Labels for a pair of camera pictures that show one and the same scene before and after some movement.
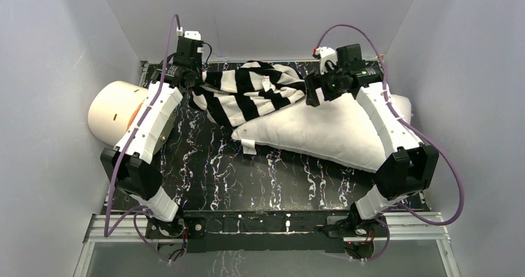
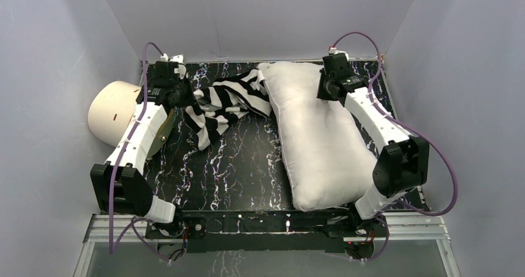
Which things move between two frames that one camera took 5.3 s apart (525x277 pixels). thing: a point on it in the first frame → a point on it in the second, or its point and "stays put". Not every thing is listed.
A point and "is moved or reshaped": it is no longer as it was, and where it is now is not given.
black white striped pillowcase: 232,95 is moved or reshaped
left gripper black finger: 199,88 → 190,100
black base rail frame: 265,231 stays put
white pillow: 341,131 is moved or reshaped
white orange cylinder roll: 112,108 stays put
